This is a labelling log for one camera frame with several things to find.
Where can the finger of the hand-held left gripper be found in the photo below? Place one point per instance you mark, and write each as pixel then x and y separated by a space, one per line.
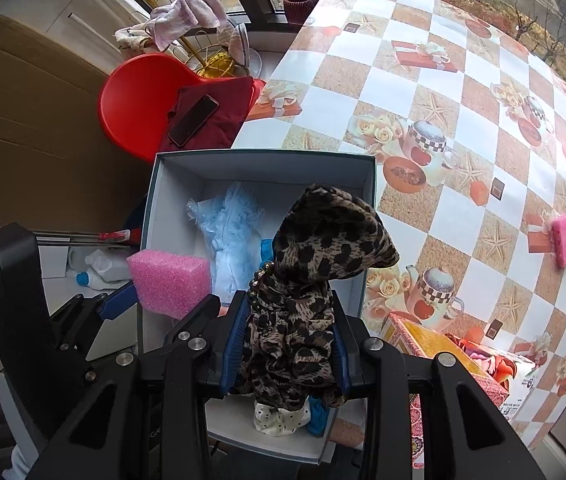
pixel 118 302

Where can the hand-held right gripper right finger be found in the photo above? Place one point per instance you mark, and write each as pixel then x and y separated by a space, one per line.
pixel 343 360

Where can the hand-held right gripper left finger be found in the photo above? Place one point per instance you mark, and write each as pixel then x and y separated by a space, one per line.
pixel 235 340

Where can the pink sponge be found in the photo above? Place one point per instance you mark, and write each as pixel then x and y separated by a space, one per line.
pixel 563 240
pixel 168 280

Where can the white polka dot scrunchie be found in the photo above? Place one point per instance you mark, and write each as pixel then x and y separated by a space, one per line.
pixel 278 420

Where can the leopard print scrunchie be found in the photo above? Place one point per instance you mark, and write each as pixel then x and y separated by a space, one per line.
pixel 313 260

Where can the light blue mesh puff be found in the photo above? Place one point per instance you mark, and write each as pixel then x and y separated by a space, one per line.
pixel 228 230

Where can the grey cardboard box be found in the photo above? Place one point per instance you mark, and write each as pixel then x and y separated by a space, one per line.
pixel 178 180

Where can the white detergent bottle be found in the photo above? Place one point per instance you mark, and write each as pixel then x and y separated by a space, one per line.
pixel 100 270

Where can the red patterned box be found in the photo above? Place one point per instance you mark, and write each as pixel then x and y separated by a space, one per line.
pixel 423 340

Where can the brown cardboard sheet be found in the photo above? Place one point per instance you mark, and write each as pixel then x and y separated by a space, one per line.
pixel 28 150

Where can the fox print tissue pack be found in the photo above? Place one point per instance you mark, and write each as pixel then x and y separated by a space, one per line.
pixel 508 375

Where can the black smartphone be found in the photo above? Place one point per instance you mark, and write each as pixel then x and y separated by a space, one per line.
pixel 193 120

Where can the red plastic basin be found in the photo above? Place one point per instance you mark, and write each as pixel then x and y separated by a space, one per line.
pixel 138 100

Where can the dark red cloth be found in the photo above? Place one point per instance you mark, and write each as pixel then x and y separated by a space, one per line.
pixel 223 110

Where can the white appliance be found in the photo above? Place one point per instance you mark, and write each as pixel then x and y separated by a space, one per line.
pixel 88 5

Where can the checkered printed tablecloth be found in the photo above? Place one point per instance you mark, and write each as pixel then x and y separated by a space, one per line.
pixel 413 75

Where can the pink towel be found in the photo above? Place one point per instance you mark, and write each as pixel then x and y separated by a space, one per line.
pixel 193 10

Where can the dark red flower pot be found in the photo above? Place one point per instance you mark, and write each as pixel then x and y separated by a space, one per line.
pixel 297 9

